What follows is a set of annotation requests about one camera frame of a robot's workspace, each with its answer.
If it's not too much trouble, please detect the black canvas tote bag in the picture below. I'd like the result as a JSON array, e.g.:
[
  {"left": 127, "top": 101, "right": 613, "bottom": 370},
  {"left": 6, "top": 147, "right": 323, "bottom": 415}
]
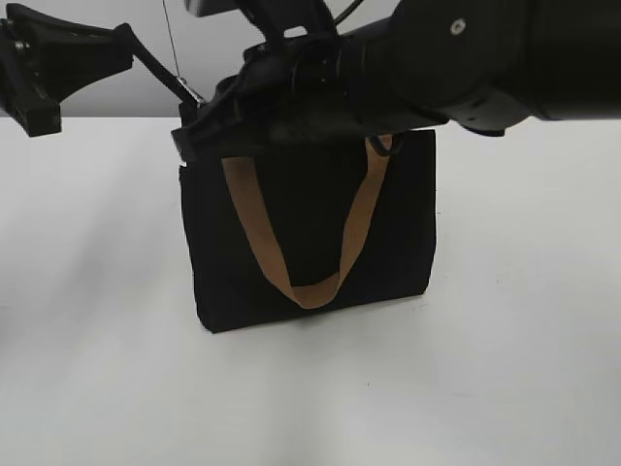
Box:
[{"left": 179, "top": 130, "right": 437, "bottom": 333}]

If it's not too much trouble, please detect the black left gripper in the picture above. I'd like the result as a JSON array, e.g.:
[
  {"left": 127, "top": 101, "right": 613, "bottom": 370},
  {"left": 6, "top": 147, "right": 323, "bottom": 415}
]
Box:
[{"left": 1, "top": 3, "right": 201, "bottom": 137}]

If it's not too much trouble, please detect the tan front bag handle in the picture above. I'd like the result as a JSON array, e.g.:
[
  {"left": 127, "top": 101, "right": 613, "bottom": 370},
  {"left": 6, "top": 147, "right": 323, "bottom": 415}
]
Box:
[{"left": 220, "top": 134, "right": 394, "bottom": 310}]

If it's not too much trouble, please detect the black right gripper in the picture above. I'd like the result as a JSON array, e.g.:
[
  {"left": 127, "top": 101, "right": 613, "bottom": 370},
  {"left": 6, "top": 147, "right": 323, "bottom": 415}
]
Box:
[{"left": 172, "top": 1, "right": 406, "bottom": 163}]

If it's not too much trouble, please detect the left thin black cord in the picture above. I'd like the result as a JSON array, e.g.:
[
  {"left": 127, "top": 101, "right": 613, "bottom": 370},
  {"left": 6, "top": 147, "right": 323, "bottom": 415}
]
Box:
[{"left": 162, "top": 0, "right": 183, "bottom": 83}]

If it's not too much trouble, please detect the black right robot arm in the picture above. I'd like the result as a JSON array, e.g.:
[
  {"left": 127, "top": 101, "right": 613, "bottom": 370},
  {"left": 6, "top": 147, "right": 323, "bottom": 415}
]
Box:
[{"left": 173, "top": 1, "right": 620, "bottom": 162}]

